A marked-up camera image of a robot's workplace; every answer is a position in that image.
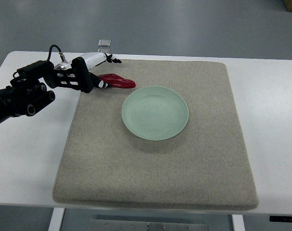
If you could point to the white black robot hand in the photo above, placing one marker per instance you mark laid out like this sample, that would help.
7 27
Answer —
93 59

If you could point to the red pepper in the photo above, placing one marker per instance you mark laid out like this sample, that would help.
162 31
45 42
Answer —
116 81

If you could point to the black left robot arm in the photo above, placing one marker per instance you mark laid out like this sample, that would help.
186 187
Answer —
28 91

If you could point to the clear plastic floor plate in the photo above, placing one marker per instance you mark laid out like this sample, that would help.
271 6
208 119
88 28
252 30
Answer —
104 43

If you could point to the light green plate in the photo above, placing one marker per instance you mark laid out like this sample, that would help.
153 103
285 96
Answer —
155 113

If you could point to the beige felt mat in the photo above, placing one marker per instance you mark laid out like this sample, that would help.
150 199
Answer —
205 166

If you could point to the white left table leg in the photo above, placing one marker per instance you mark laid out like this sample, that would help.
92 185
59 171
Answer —
56 219

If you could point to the white table leg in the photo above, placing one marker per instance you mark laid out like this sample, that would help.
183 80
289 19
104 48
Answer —
56 219
238 223

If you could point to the white right table leg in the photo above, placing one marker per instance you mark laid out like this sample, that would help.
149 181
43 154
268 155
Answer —
238 223

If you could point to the black table control panel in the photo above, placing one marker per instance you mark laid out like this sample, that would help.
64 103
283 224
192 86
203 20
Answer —
286 219

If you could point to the metal table base plate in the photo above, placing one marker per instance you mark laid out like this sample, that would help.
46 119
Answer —
123 225

